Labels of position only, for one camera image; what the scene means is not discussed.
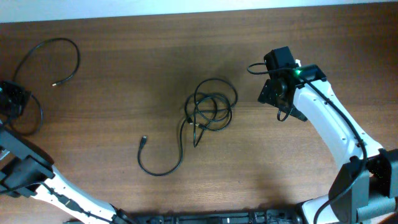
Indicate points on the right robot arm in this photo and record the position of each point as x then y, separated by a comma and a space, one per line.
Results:
366, 184

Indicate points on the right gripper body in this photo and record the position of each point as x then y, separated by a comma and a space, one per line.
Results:
270, 96

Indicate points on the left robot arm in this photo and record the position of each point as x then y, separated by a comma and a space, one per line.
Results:
32, 174

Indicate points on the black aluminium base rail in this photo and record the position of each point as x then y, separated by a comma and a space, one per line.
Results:
248, 217

